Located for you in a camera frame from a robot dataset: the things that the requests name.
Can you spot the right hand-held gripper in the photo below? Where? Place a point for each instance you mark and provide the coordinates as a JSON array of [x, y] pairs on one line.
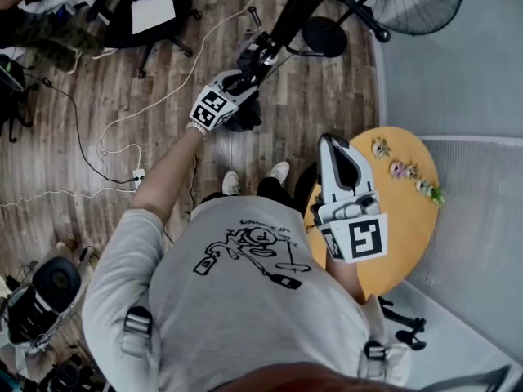
[[359, 237]]

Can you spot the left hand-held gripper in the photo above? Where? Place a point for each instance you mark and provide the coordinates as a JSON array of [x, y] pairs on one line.
[[212, 110]]

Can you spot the person's right forearm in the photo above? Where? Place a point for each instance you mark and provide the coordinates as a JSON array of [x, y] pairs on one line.
[[347, 278]]

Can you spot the person's left forearm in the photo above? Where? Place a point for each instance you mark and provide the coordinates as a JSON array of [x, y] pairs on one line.
[[171, 166]]

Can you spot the small beige potted plant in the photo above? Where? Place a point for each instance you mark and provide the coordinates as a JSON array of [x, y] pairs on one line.
[[381, 147]]

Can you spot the small pink potted plant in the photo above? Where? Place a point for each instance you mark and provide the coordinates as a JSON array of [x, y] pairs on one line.
[[402, 169]]

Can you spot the person's right white shoe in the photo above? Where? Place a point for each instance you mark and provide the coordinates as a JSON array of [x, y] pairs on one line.
[[280, 172]]

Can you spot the person's white shoe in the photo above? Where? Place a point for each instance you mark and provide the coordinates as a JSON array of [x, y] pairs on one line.
[[231, 183], [280, 172]]

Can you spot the person's black trousers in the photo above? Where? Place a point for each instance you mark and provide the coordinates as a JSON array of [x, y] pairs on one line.
[[278, 194]]

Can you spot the round wooden table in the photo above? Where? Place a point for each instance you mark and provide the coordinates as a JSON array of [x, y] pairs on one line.
[[400, 227]]

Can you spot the small green potted plant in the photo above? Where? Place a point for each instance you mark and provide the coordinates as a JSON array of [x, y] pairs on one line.
[[430, 189]]

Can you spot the person's left white shoe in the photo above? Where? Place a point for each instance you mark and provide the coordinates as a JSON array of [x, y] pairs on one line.
[[231, 183]]

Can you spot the white sheet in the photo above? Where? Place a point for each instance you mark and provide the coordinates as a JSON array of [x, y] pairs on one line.
[[153, 12]]

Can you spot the black office chair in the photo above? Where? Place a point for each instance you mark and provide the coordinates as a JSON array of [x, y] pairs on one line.
[[122, 27], [10, 92]]

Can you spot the white power strip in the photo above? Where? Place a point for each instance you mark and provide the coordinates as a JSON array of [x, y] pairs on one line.
[[139, 176]]

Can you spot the black standing fan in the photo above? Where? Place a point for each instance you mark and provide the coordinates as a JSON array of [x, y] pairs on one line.
[[404, 6]]

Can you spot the person's grey shirt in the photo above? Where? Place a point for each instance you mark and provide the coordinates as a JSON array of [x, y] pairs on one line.
[[245, 321]]

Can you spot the black rounded device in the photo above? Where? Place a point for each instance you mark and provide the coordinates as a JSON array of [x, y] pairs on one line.
[[56, 278]]

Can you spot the black equipment case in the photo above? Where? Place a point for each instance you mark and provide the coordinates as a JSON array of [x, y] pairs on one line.
[[24, 321]]

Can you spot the black gear pile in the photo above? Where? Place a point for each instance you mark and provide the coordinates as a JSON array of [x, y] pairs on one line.
[[69, 376]]

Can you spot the black metal base frame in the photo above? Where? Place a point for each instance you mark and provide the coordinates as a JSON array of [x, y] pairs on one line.
[[408, 325]]

